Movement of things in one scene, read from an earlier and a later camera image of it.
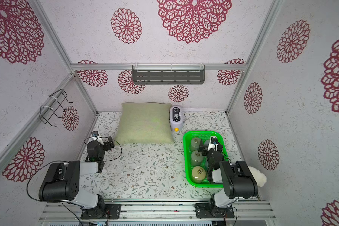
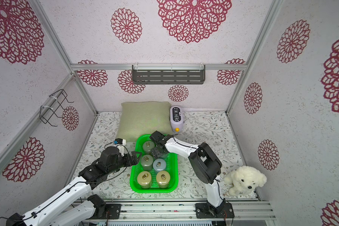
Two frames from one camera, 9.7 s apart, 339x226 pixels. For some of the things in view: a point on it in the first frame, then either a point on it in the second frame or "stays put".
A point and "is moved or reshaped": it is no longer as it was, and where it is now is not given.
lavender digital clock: [176, 118] stays put
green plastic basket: [205, 136] -> [171, 161]
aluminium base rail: [161, 210] stays put
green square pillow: [144, 123] stays put
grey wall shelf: [166, 74] stays put
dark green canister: [196, 158] is moved or reshaped
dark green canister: [195, 144] -> [148, 145]
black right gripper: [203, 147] -> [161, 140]
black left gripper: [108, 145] -> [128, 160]
